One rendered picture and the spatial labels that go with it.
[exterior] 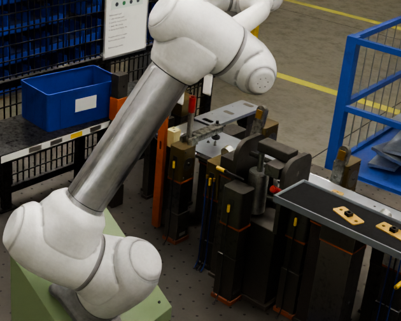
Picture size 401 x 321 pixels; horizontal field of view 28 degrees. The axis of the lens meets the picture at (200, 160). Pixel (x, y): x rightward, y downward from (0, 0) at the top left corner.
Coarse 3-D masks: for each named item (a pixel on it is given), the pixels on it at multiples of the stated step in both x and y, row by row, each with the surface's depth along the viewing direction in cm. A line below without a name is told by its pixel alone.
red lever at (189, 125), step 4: (192, 96) 249; (192, 100) 249; (188, 104) 251; (192, 104) 250; (188, 108) 251; (192, 108) 250; (188, 112) 251; (192, 112) 251; (188, 116) 252; (192, 116) 252; (188, 120) 253; (192, 120) 253; (188, 124) 253; (192, 124) 254; (188, 128) 254; (192, 128) 254; (188, 132) 254; (188, 136) 255
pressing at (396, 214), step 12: (204, 144) 269; (216, 144) 270; (228, 144) 270; (204, 156) 259; (312, 180) 251; (324, 180) 252; (336, 192) 245; (348, 192) 246; (372, 204) 240; (384, 204) 241; (396, 216) 235
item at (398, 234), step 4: (380, 224) 196; (384, 224) 196; (388, 224) 196; (380, 228) 194; (384, 228) 194; (388, 228) 195; (392, 228) 193; (396, 228) 193; (388, 232) 193; (392, 232) 193; (396, 232) 193; (400, 232) 193; (396, 236) 191; (400, 236) 192; (400, 240) 190
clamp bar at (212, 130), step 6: (216, 120) 265; (210, 126) 264; (216, 126) 265; (222, 126) 265; (192, 132) 258; (198, 132) 259; (204, 132) 259; (210, 132) 261; (216, 132) 264; (198, 138) 257; (204, 138) 260; (216, 138) 266
